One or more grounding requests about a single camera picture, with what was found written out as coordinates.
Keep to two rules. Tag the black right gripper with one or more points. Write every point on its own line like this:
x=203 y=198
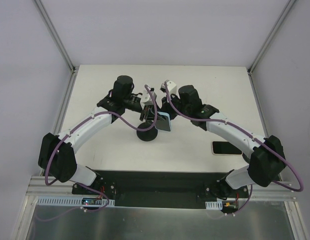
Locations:
x=166 y=110

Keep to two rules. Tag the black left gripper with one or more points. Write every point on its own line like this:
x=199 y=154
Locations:
x=146 y=114

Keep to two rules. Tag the blue case smartphone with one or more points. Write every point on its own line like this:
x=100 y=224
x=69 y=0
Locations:
x=163 y=122

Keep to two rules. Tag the black round phone stand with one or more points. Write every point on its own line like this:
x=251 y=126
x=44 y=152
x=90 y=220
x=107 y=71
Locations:
x=148 y=131

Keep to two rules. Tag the cream case smartphone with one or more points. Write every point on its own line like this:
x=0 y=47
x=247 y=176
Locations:
x=225 y=148

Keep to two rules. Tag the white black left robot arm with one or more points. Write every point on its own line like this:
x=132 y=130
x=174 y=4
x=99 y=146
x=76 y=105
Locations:
x=57 y=155

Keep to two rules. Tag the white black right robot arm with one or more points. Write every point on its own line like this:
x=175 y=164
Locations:
x=265 y=155

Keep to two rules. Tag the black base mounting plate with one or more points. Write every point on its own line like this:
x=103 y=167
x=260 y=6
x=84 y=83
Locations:
x=151 y=189

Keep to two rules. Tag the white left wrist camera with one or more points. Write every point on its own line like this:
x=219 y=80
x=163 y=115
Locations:
x=147 y=98

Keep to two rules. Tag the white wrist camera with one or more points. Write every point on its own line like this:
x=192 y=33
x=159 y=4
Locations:
x=169 y=87
x=147 y=98

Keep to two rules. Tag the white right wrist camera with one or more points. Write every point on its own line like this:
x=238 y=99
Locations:
x=169 y=87

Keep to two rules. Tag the left aluminium corner post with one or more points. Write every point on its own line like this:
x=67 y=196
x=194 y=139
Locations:
x=54 y=35

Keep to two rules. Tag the aluminium corner post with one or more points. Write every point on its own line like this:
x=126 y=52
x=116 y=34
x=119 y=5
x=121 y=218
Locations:
x=54 y=35
x=290 y=4

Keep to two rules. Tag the white slotted right cable duct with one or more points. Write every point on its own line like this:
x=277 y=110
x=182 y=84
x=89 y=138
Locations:
x=214 y=205

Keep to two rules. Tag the white slotted cable duct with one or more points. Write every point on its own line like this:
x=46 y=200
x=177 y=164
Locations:
x=65 y=201
x=214 y=205

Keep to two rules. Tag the right aluminium corner post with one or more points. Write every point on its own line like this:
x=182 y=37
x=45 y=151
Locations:
x=290 y=4

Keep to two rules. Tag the white slotted left cable duct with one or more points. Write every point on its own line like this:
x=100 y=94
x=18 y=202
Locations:
x=65 y=201

